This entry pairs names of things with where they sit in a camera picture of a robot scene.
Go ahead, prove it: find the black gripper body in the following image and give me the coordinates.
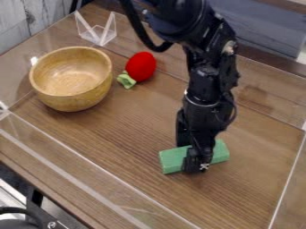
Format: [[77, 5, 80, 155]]
[[180, 91, 236, 149]]

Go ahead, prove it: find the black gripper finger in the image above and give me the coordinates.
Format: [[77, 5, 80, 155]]
[[181, 148, 213, 174], [174, 109, 189, 147]]

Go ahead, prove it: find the green rectangular block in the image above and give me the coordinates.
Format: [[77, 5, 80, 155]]
[[158, 139, 229, 174]]

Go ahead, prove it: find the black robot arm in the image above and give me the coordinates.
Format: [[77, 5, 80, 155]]
[[118, 0, 240, 174]]

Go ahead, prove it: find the brown wooden bowl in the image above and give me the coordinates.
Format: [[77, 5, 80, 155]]
[[27, 47, 112, 112]]

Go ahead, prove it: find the red toy strawberry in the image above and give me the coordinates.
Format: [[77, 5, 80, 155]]
[[117, 52, 156, 89]]

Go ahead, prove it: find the clear acrylic corner bracket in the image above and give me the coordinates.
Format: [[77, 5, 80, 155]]
[[73, 12, 117, 47]]

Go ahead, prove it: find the clear acrylic front wall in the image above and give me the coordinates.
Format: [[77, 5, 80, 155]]
[[0, 103, 198, 229]]

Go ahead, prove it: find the black metal clamp bracket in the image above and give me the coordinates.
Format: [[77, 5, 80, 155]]
[[26, 189, 69, 229]]

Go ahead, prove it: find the black cable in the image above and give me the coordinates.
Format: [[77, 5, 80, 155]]
[[0, 205, 39, 229]]

